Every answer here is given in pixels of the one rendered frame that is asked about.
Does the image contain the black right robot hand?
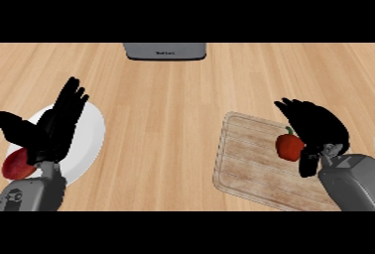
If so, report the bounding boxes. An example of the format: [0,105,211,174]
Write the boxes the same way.
[273,97,351,179]

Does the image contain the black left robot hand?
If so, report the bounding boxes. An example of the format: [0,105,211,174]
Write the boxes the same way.
[0,76,91,167]

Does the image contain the red bell pepper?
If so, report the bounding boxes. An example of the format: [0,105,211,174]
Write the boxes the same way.
[274,125,305,163]

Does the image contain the wooden cutting board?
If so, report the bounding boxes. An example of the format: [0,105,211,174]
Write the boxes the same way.
[211,111,342,212]

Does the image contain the white round plate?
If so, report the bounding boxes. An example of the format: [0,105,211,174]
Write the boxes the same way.
[6,101,106,187]

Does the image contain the red mango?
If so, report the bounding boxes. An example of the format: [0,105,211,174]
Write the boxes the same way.
[1,147,38,181]

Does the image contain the grey appliance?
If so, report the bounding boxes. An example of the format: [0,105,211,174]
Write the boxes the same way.
[121,43,208,62]

